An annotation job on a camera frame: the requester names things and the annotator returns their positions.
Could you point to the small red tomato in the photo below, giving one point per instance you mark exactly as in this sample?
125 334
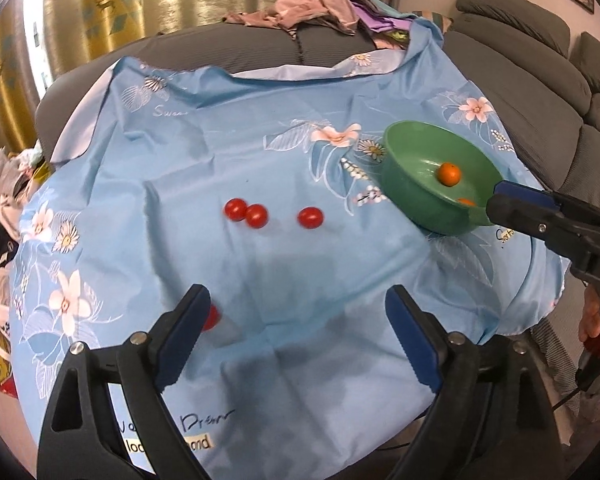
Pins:
256 216
235 208
310 218

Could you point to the pink garment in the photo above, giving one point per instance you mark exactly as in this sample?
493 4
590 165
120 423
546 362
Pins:
305 2

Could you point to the purple garment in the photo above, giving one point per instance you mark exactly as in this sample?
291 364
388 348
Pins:
380 20

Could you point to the person's right hand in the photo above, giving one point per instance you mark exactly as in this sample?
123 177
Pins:
591 315

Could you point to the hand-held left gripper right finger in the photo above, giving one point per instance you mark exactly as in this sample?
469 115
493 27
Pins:
415 340

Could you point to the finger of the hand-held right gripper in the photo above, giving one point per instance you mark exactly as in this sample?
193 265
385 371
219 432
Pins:
525 192
530 222

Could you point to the pile of light clothes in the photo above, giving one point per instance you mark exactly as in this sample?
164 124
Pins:
5 175

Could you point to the grey sofa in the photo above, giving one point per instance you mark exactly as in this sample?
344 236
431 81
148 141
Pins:
530 60

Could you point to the large red tomato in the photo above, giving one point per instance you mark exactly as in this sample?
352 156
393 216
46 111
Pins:
213 317

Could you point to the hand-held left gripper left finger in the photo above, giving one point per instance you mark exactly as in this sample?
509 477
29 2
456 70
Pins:
185 332

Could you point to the round orange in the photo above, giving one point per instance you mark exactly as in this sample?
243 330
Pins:
449 173

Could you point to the green plastic bowl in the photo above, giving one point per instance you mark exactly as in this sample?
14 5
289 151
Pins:
415 160

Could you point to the blue floral cloth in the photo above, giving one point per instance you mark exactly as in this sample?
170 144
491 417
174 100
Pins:
205 135

